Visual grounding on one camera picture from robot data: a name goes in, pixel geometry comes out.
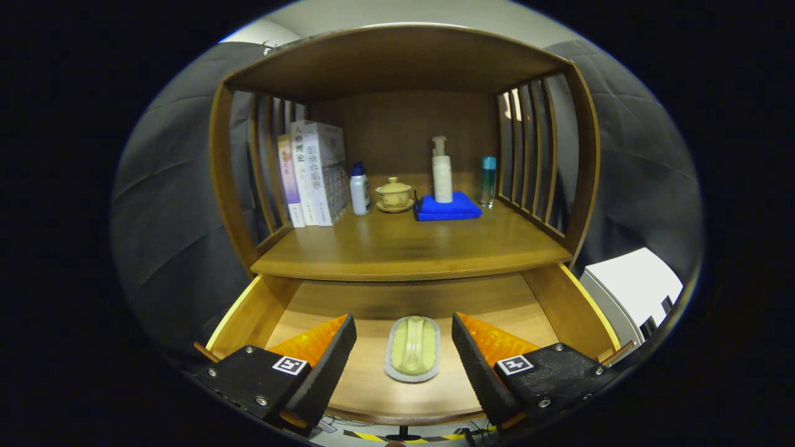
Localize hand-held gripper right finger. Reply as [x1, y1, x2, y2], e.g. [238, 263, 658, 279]
[451, 312, 622, 434]

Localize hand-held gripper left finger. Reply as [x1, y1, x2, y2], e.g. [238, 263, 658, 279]
[193, 312, 358, 435]

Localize wooden drawer with black knob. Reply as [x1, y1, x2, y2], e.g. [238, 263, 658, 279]
[194, 264, 635, 441]

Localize wooden countertop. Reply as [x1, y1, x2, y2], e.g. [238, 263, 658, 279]
[250, 199, 572, 282]

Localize white filing cabinet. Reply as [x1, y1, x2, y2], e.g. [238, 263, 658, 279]
[579, 247, 684, 348]

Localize yellow black floor tape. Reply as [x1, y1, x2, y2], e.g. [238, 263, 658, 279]
[343, 425, 497, 444]

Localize blue folded cloth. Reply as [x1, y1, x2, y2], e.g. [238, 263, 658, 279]
[414, 191, 483, 222]

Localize white bottle with blue cap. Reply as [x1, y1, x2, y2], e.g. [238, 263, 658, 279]
[349, 162, 371, 217]

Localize teal bottle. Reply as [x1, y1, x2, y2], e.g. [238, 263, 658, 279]
[480, 156, 497, 209]

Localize yellow lidded teacup with saucer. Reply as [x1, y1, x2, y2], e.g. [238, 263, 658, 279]
[375, 177, 415, 214]

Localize purple book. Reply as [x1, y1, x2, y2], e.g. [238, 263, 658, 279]
[277, 133, 306, 228]

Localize white pump bottle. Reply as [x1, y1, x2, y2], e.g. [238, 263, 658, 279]
[432, 136, 453, 204]

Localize white patterned book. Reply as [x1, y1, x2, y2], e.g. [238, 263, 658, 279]
[301, 122, 350, 227]

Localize black backdrop cloth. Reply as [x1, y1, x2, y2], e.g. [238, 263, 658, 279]
[111, 38, 704, 373]

